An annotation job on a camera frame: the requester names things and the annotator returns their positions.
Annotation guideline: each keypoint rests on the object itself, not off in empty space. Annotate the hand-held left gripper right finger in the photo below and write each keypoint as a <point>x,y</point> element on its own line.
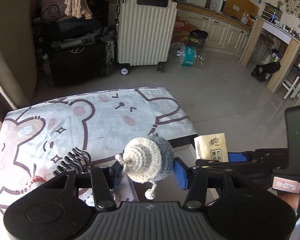
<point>181,177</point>

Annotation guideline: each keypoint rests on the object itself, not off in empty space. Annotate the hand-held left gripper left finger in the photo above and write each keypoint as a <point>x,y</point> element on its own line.
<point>118,177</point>

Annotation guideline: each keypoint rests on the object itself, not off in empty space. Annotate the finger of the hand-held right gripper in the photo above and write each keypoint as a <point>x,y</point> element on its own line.
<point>237,157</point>
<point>240,173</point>

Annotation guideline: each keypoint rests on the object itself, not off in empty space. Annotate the beige tissue pack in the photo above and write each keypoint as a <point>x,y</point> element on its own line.
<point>210,146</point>

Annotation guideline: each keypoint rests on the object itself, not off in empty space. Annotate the blue white crochet doll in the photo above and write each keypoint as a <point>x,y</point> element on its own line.
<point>142,157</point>

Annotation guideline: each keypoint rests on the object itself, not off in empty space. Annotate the black storage box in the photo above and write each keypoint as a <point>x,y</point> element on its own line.
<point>182,142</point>

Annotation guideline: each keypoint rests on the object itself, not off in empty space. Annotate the black hair claw clip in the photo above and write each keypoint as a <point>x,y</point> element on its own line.
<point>73,161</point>

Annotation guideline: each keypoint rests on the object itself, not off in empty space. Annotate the person's right hand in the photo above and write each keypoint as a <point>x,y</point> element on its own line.
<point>288,201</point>

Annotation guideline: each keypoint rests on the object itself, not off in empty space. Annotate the white stool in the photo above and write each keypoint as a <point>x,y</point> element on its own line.
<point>293,82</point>

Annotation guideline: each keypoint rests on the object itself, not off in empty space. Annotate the printed bear blanket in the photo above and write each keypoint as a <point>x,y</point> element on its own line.
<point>102,120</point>

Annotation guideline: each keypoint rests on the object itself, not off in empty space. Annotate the black shoes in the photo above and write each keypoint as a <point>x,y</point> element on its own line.
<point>265,71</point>

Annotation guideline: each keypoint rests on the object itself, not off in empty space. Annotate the pink crochet doll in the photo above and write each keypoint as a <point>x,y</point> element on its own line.
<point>35,183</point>

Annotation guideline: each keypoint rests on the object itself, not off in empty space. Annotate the large plastic water bottle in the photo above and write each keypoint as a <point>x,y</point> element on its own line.
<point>190,56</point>

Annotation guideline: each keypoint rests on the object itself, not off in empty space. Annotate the black amplifier case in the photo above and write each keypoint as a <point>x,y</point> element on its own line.
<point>77,65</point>

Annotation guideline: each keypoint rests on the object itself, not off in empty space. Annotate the cream kitchen cabinet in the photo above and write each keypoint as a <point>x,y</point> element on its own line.
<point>222,35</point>

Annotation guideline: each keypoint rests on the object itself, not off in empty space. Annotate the black trash bin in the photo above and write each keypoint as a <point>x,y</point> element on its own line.
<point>198,38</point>

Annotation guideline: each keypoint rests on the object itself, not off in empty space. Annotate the black tabletop appliance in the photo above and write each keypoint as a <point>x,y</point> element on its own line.
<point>271,12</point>

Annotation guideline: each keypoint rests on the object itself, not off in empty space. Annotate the clear plastic bottle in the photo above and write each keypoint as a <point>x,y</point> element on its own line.
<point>244,18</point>

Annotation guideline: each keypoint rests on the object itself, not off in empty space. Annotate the small clear bottle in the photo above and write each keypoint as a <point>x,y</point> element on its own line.
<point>45,63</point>

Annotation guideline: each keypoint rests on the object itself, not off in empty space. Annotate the red cardboard box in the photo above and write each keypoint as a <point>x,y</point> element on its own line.
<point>181,30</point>

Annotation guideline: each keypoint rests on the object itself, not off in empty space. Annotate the grey folded stand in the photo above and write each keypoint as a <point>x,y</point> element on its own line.
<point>75,41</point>

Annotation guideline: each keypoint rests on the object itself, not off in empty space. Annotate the white ribbed suitcase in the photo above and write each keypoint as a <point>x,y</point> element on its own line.
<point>145,35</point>

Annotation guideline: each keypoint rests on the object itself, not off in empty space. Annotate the white kitchen appliance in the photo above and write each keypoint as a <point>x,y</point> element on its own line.
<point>218,5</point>

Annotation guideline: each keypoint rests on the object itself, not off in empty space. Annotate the narrow black case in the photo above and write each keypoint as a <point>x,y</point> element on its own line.
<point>40,45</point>

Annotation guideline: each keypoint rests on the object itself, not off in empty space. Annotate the dark blue bag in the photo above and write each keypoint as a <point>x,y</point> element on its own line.
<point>75,27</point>

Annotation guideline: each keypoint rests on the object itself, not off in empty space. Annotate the tall black speaker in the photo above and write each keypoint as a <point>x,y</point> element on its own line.
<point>95,2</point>

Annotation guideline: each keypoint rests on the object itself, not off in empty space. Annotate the pink plush bag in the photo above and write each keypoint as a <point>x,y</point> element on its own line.
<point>55,7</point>

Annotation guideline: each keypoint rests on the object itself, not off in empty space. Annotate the wooden frame table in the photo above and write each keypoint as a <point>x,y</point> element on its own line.
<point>252,40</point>

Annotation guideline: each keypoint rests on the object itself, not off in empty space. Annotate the wall photo collage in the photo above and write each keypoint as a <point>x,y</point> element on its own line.
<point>297,7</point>

